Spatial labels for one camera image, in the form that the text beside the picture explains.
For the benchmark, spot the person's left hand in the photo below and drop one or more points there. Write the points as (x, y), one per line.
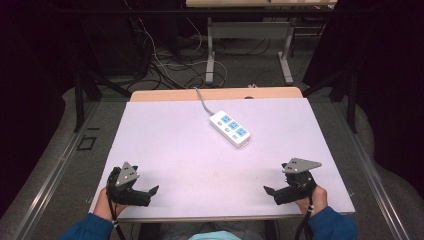
(104, 209)

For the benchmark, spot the white board table cover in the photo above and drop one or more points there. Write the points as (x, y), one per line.
(200, 166)

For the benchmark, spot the white power strip blue sockets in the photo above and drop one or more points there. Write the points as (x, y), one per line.
(230, 128)

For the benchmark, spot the person's grey clothing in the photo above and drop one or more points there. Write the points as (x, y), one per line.
(186, 230)

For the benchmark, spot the black curtain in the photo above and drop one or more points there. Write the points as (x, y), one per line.
(30, 83)
(383, 66)

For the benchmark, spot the person's right hand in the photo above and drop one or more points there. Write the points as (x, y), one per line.
(318, 201)

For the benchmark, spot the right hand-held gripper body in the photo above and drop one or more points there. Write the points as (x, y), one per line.
(296, 188)

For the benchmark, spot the white desk with metal legs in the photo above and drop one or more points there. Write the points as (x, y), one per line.
(250, 30)

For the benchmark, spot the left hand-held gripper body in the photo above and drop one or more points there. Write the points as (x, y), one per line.
(125, 195)

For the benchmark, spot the wooden table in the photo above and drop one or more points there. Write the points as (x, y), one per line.
(160, 95)

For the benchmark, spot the black metal stand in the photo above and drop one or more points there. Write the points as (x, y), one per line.
(79, 96)
(350, 100)

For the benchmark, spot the metal floor rail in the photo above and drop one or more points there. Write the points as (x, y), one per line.
(46, 180)
(373, 180)

